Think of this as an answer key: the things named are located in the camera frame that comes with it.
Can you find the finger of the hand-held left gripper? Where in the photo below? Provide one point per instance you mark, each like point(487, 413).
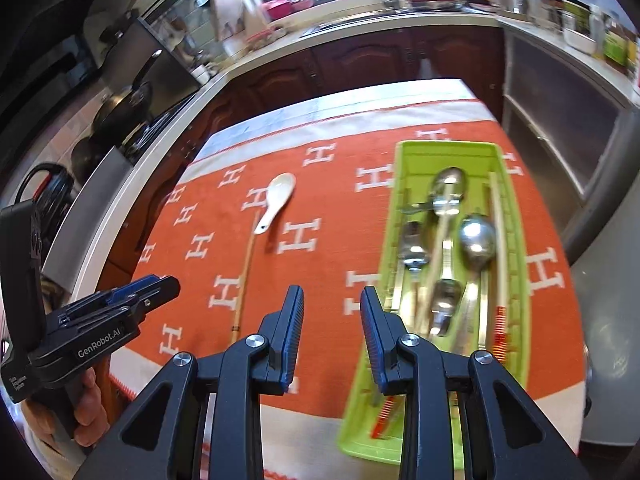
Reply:
point(160, 292)
point(125, 292)

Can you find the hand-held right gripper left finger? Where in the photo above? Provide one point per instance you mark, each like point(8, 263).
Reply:
point(295, 345)

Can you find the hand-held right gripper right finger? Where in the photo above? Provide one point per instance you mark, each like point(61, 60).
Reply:
point(372, 340)

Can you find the small metal spoon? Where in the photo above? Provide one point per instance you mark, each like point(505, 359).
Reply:
point(415, 247)
point(445, 297)

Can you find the large metal spoon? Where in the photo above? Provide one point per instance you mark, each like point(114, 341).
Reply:
point(477, 237)
point(450, 187)

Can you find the white ceramic spoon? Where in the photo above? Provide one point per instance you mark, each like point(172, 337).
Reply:
point(281, 190)

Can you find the green plastic tray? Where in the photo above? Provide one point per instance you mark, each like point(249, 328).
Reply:
point(415, 175)

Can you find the person's left hand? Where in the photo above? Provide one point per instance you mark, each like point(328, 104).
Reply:
point(90, 402)

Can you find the steel stove side shield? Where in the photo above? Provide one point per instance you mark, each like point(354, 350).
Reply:
point(107, 170)

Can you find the black pot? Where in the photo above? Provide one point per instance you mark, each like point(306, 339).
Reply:
point(85, 157)

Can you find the orange patterned cloth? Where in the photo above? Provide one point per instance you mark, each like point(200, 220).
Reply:
point(330, 200)

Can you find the gas stove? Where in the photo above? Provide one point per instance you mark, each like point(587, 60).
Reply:
point(150, 132)

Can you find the black wok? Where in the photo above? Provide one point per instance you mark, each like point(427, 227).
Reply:
point(120, 107)

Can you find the pale checked tablecloth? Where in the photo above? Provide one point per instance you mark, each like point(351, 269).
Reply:
point(280, 117)

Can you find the steel splash panel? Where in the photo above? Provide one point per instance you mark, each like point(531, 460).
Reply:
point(170, 67)

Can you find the grey refrigerator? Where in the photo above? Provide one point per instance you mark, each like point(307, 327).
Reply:
point(610, 300)

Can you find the black range hood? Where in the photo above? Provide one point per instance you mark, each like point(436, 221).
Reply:
point(50, 45)

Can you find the white plastic bag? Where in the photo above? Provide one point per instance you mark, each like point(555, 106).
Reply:
point(425, 67)

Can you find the dark wooden base cabinets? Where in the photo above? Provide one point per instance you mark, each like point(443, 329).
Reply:
point(360, 57)

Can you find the pale cutting board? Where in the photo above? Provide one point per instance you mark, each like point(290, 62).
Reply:
point(227, 12)

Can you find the silver cabinet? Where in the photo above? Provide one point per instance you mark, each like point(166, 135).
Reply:
point(550, 95)

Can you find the pink basin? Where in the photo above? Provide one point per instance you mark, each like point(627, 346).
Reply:
point(277, 7)

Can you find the steel kitchen sink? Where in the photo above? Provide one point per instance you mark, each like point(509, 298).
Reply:
point(350, 22)

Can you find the white bowl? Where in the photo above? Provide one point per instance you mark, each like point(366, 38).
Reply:
point(580, 40)

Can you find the green label bottle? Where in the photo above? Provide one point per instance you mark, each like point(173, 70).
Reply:
point(615, 45)

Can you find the clear plastic bottle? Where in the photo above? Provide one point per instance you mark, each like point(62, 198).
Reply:
point(595, 25)

